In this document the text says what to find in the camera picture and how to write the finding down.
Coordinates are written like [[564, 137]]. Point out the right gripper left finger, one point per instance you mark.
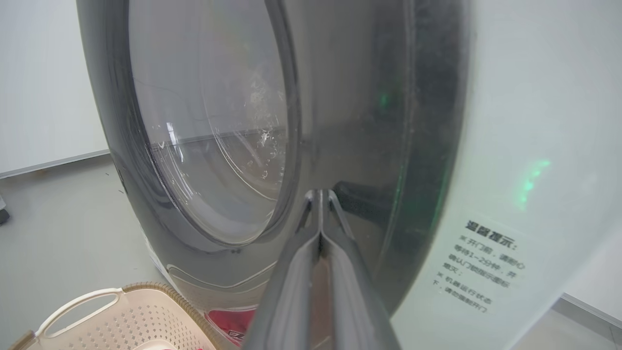
[[291, 301]]

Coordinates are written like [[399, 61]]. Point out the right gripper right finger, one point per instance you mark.
[[354, 301]]

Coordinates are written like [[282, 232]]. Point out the glass washing machine door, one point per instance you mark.
[[340, 97]]

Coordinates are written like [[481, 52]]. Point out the cream perforated laundry basket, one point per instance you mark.
[[121, 321]]

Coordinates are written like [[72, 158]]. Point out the white front-load washing machine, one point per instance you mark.
[[534, 97]]

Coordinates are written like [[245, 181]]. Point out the printed text notice sticker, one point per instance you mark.
[[481, 267]]

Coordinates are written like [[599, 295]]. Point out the white partition panel on casters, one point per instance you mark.
[[43, 73]]

